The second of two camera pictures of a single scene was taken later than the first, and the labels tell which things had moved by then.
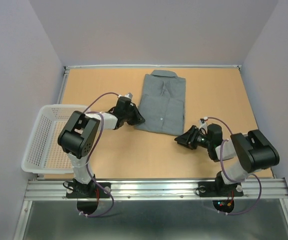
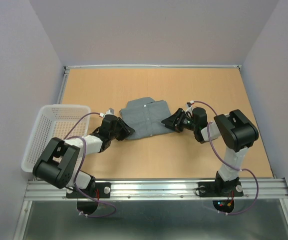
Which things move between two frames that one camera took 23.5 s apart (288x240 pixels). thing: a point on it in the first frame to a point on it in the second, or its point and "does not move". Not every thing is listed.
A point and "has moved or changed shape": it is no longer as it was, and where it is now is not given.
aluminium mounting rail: (158, 189) does not move
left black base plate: (92, 190) does not move
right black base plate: (218, 189) does not move
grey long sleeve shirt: (162, 103) has moved or changed shape
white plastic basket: (44, 154) does not move
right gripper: (187, 139) to (172, 122)
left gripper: (138, 118) to (126, 130)
